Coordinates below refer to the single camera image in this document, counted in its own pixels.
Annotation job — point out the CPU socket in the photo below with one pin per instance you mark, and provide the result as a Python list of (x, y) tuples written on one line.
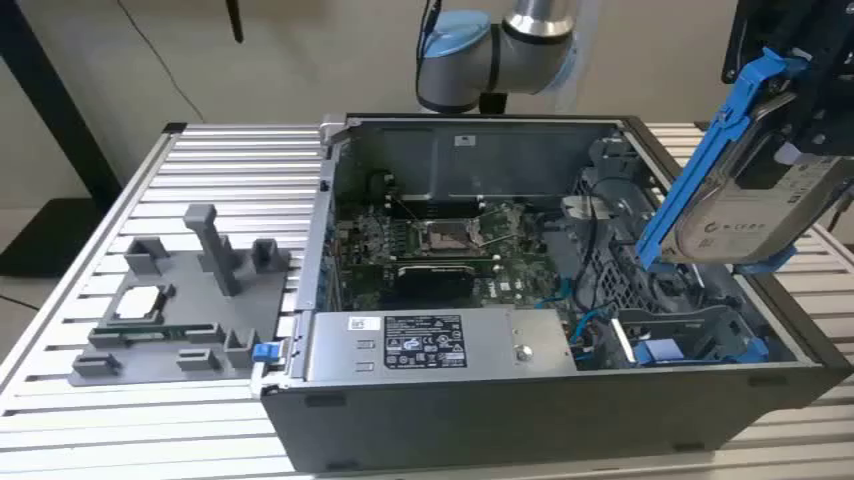
[(445, 237)]

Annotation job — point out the silver CPU chip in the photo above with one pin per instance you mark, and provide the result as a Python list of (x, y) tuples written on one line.
[(140, 302)]

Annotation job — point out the grey parts rack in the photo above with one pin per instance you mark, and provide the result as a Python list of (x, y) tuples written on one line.
[(200, 320)]

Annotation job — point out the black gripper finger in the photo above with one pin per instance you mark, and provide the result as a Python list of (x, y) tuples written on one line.
[(827, 110)]

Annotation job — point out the green RAM stick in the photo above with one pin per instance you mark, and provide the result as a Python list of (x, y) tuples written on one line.
[(176, 333)]

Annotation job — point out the silver power supply unit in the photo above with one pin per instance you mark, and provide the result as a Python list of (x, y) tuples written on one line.
[(333, 345)]

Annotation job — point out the blue case latch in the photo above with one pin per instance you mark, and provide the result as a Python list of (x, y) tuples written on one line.
[(265, 351)]

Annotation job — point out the metal disk bay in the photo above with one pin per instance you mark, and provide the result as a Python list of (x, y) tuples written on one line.
[(620, 272)]

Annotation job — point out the black graphics card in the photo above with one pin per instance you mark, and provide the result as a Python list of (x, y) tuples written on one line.
[(433, 285)]

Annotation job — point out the green motherboard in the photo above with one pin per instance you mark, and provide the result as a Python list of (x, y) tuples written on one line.
[(520, 270)]

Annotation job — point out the black hanging rod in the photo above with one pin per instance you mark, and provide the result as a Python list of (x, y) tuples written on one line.
[(234, 20)]

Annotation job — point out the RAM slot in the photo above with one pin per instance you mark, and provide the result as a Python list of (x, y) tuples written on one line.
[(440, 257)]

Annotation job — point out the black open PC case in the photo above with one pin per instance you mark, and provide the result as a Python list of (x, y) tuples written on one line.
[(467, 425)]

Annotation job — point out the black slanted pole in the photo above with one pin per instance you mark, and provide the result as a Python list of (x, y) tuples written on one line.
[(53, 90)]

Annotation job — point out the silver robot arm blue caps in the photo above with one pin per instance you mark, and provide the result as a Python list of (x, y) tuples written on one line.
[(460, 65)]

